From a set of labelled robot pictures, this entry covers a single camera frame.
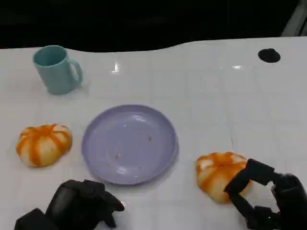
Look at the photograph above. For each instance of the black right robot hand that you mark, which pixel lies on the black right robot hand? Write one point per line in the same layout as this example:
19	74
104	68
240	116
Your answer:
290	198

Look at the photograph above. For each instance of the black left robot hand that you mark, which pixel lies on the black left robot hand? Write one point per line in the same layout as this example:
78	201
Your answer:
76	203

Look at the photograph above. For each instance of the lilac plate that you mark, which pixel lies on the lilac plate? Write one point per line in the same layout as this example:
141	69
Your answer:
129	143

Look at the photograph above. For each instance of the pale green mug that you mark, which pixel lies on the pale green mug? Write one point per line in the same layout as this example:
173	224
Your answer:
56	76

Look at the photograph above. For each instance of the black round table grommet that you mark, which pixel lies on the black round table grommet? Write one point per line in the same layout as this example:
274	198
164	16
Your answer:
269	55

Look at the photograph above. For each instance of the orange and white bread roll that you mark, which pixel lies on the orange and white bread roll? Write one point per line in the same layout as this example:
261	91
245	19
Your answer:
43	146
216	175

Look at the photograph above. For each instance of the grey metal frame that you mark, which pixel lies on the grey metal frame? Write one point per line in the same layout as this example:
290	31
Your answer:
296	21

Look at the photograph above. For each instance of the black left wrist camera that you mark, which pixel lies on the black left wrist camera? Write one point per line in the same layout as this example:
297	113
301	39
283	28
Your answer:
33	221

